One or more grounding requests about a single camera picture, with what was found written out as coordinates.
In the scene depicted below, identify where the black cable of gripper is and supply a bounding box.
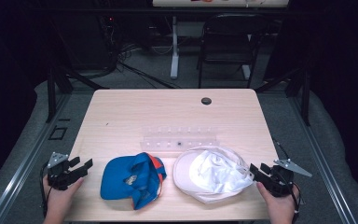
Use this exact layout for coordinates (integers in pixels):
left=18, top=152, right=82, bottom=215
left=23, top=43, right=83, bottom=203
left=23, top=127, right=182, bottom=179
left=38, top=162, right=52, bottom=217
left=288, top=180, right=303, bottom=223

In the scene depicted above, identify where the bundle of black floor cables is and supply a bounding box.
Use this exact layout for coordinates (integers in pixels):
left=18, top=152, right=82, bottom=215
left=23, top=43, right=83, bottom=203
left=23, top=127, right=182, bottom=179
left=99, top=15, right=183, bottom=91

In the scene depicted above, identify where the blue cap with orange trim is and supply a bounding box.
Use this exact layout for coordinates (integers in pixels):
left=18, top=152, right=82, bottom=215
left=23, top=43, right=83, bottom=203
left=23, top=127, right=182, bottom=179
left=100, top=151, right=168, bottom=211

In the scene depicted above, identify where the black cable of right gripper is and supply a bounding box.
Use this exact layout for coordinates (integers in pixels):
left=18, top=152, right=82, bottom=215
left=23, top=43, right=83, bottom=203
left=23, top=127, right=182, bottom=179
left=288, top=180, right=303, bottom=223

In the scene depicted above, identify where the black metal stand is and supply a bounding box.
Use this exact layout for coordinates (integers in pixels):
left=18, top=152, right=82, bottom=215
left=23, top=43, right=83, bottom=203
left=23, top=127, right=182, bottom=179
left=254, top=66, right=312, bottom=127
left=45, top=63, right=110, bottom=124

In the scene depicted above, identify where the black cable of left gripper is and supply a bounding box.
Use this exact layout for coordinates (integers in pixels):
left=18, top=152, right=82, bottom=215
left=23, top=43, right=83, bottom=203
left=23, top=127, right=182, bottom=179
left=38, top=162, right=52, bottom=217

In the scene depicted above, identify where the white desk leg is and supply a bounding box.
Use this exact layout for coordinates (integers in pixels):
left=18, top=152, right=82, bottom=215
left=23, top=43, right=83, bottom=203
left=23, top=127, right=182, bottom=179
left=241, top=63, right=252, bottom=81
left=170, top=15, right=181, bottom=80

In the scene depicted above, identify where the thin black cable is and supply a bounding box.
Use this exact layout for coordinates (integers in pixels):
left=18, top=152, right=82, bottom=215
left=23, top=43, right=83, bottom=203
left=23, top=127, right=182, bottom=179
left=271, top=137, right=292, bottom=161

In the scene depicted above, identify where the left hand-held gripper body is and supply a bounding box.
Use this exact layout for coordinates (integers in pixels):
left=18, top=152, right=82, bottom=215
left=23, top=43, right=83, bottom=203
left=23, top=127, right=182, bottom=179
left=46, top=151, right=85, bottom=191

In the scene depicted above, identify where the person's left hand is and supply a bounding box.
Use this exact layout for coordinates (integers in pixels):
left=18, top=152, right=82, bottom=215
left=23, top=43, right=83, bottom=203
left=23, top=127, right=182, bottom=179
left=42, top=175, right=85, bottom=218

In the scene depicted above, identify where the white cap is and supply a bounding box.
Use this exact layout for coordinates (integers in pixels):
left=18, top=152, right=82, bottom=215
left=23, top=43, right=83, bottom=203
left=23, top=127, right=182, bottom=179
left=172, top=146, right=255, bottom=204

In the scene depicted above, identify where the person's right hand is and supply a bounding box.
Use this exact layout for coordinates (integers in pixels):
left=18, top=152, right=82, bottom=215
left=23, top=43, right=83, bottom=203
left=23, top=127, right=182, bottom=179
left=255, top=181, right=301, bottom=218

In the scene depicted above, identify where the black folding chair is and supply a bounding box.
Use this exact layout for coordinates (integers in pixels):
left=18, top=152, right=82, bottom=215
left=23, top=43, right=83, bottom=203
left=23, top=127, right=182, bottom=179
left=196, top=12, right=269, bottom=90

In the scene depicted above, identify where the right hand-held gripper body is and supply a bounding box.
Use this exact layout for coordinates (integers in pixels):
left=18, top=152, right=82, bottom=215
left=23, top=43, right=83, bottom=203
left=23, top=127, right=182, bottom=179
left=262, top=158, right=313, bottom=198

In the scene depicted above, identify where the aluminium floor rail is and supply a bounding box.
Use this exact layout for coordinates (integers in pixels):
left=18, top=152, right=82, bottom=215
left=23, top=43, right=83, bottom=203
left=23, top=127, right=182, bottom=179
left=0, top=92, right=73, bottom=224
left=288, top=95, right=358, bottom=224

